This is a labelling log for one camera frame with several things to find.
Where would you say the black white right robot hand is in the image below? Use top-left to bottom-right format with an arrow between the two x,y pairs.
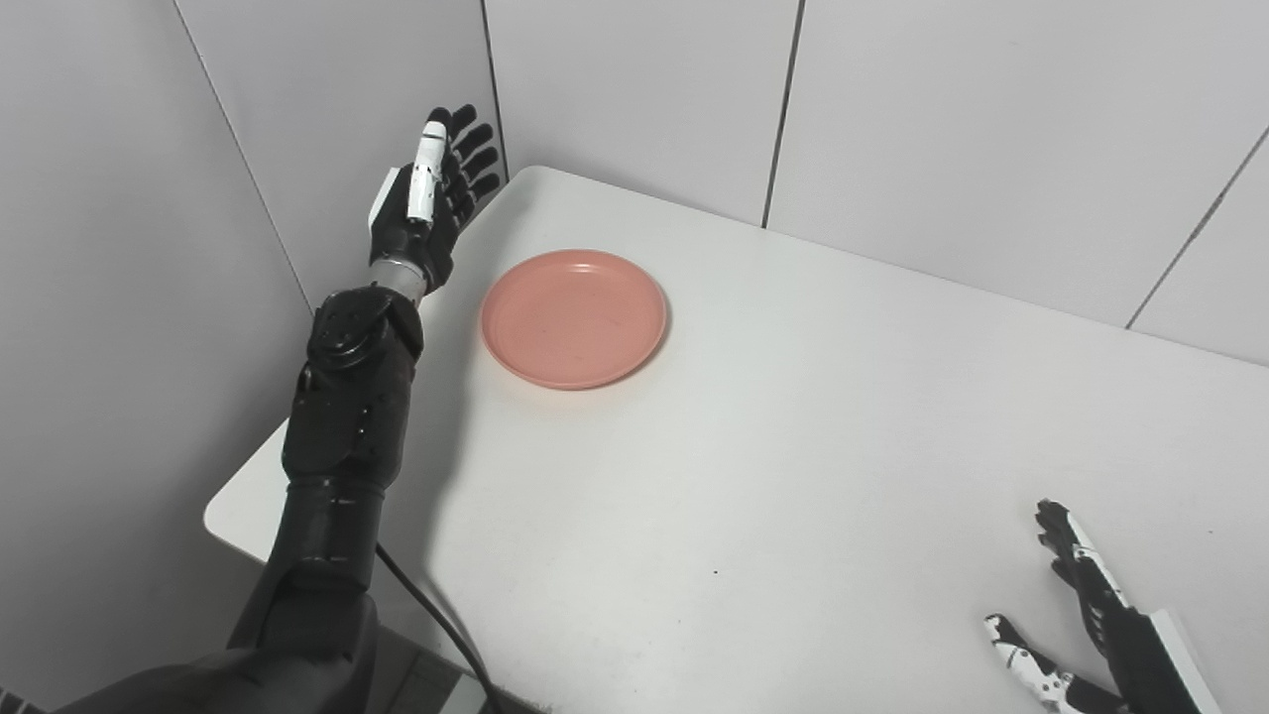
983,499 -> 1225,714

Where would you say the pink round plate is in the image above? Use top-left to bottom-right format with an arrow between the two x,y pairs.
481,249 -> 669,392

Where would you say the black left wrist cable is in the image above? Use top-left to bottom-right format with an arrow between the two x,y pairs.
375,543 -> 507,714

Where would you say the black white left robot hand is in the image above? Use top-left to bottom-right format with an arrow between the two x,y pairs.
368,104 -> 503,297

